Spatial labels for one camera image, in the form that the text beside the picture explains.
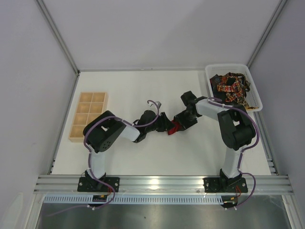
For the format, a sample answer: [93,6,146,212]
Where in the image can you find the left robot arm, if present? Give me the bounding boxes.
[83,110,175,181]

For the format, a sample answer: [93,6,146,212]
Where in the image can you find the red necktie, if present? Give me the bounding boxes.
[167,120,181,135]

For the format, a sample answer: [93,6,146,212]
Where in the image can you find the wooden compartment box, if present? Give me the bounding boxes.
[69,92,108,143]

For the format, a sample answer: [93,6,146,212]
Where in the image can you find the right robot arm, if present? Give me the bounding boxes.
[168,91,259,188]

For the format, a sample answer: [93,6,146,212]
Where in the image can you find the patterned dark ties pile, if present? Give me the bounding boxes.
[209,73,257,110]

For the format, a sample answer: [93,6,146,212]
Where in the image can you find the white slotted cable duct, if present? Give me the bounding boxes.
[43,194,224,205]

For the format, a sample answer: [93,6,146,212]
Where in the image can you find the white plastic basket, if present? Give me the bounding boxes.
[205,63,263,112]

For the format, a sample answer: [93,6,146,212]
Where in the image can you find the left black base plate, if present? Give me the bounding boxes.
[77,175,121,208]

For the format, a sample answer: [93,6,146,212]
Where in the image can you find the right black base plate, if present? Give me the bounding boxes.
[203,177,248,193]

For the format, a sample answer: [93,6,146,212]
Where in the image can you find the aluminium mounting rail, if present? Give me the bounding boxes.
[34,175,294,195]

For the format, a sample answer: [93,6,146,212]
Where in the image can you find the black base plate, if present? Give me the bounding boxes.
[77,175,121,208]
[203,177,248,193]

